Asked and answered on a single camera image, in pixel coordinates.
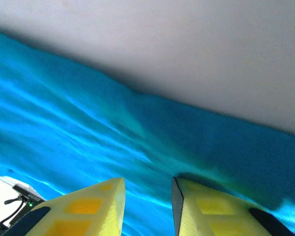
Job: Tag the blue t-shirt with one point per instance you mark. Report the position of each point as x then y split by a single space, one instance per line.
88 137

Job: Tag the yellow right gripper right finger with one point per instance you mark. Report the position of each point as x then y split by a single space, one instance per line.
211 211

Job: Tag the black controller board green light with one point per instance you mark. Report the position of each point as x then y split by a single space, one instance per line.
27 196

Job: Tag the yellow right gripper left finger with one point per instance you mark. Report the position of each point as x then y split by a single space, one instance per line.
88 211

